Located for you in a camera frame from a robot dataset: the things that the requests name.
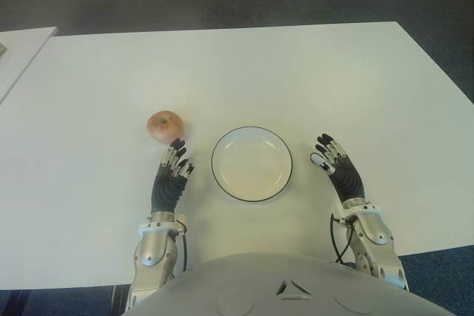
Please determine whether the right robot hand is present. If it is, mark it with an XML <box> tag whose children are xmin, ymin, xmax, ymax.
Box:
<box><xmin>309</xmin><ymin>132</ymin><xmax>367</xmax><ymax>203</ymax></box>

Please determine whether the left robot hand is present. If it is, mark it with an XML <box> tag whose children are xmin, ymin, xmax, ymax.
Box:
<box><xmin>150</xmin><ymin>138</ymin><xmax>196</xmax><ymax>215</ymax></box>

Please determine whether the reddish yellow apple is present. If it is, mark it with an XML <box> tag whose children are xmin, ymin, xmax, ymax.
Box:
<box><xmin>147</xmin><ymin>110</ymin><xmax>186</xmax><ymax>144</ymax></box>

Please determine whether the white plate with black rim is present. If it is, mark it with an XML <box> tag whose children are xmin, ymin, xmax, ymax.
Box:
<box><xmin>210</xmin><ymin>126</ymin><xmax>296</xmax><ymax>204</ymax></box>

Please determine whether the grey robot torso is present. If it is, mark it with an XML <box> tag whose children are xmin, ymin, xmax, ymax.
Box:
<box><xmin>121</xmin><ymin>252</ymin><xmax>474</xmax><ymax>316</ymax></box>

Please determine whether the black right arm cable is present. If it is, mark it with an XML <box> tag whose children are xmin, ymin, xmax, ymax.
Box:
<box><xmin>330</xmin><ymin>212</ymin><xmax>353</xmax><ymax>265</ymax></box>

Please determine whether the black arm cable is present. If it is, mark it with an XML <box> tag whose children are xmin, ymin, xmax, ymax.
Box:
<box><xmin>330</xmin><ymin>212</ymin><xmax>353</xmax><ymax>265</ymax></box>
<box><xmin>175</xmin><ymin>215</ymin><xmax>189</xmax><ymax>271</ymax></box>

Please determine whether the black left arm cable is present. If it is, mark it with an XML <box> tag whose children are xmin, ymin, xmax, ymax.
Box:
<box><xmin>175</xmin><ymin>215</ymin><xmax>189</xmax><ymax>271</ymax></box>

